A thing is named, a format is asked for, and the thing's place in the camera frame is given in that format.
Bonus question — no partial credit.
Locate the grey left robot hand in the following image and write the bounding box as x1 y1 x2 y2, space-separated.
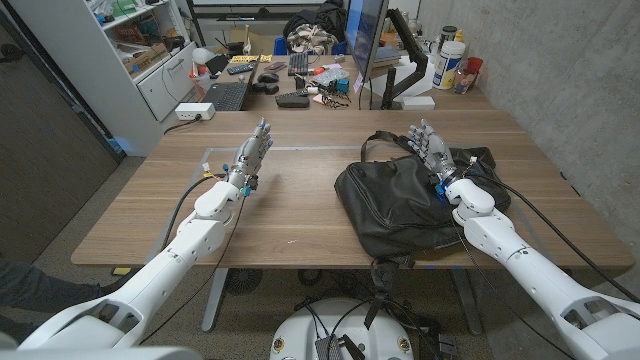
225 117 274 190

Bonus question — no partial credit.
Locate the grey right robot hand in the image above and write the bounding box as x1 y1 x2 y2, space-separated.
407 118 459 187

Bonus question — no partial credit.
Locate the black leather backpack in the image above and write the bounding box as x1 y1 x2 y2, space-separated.
333 130 512 331

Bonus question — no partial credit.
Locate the small white box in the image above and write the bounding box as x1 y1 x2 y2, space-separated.
401 95 436 111

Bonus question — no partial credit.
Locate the black laptop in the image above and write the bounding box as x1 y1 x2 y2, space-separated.
199 49 264 112

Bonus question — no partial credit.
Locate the white power strip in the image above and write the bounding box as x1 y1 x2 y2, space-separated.
174 102 217 122

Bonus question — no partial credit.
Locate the flat black device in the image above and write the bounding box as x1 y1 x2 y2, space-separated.
275 93 311 109

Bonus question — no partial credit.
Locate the clear glass jar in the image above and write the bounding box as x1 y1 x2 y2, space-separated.
453 67 476 95

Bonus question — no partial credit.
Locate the white wipes canister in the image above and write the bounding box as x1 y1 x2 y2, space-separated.
432 40 467 91

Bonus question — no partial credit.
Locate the black keyboard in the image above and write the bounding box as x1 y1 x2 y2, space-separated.
288 52 310 77

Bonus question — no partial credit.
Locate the clear plastic tray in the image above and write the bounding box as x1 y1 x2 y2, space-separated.
312 67 350 87

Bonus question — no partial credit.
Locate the round black fan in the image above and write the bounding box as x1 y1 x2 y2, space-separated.
224 268 264 296

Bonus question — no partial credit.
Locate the computer monitor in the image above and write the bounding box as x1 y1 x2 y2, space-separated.
344 0 390 84

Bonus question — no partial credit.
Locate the cardboard box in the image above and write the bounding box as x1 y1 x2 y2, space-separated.
124 43 171 76

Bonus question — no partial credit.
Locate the grey metal table leg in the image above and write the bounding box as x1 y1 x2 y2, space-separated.
201 268 230 333
449 267 484 336

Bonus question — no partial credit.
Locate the pile of dark clothes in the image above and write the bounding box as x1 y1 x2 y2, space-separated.
282 2 349 55

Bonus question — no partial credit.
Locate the white shelf cabinet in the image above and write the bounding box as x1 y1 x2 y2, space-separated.
9 0 199 156

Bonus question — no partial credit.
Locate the white robot torso base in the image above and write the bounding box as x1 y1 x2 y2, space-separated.
269 298 415 360

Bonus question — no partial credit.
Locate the person's leg in dark trousers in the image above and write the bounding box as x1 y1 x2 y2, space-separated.
0 257 104 314

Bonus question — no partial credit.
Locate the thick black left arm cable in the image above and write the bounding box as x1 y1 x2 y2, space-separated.
160 172 229 251

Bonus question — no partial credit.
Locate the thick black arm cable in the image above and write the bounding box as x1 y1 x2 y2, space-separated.
160 172 229 251
467 169 640 305

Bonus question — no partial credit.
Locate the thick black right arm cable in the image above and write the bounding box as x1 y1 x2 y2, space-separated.
467 169 640 305

